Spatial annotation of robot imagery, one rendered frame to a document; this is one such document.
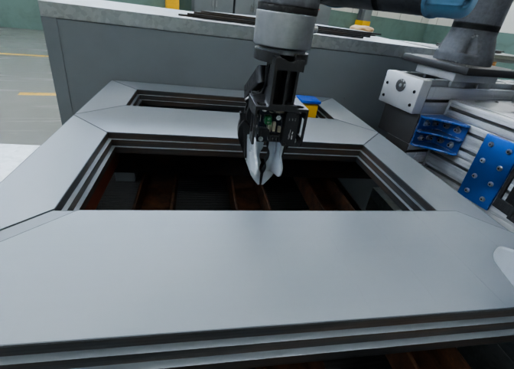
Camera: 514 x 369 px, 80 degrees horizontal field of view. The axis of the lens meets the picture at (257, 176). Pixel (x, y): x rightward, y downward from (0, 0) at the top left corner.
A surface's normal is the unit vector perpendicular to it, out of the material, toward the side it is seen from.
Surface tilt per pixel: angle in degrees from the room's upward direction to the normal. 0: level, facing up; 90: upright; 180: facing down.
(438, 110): 90
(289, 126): 90
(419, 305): 0
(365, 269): 0
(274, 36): 91
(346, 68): 90
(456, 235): 0
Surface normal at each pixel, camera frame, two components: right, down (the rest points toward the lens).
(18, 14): 0.35, 0.49
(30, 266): 0.12, -0.87
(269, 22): -0.56, 0.34
